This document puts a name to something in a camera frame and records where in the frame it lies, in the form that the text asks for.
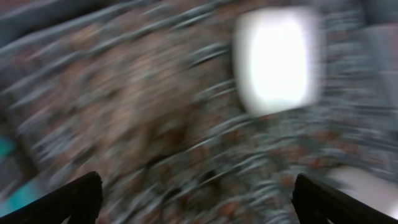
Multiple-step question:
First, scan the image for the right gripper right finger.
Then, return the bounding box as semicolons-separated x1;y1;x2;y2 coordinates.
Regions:
292;174;397;224

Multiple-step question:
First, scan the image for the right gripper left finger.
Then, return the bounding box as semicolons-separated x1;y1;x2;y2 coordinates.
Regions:
1;171;103;224

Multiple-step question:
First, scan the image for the pink bowl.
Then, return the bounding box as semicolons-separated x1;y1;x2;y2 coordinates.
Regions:
327;166;397;219

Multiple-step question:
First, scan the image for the white cup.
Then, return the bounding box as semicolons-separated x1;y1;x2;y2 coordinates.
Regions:
232;6;325;117

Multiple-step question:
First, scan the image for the grey dishwasher rack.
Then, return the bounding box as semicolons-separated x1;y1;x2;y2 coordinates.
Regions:
1;1;397;223

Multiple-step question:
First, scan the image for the teal serving tray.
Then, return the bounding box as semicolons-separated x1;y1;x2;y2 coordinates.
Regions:
1;136;40;217

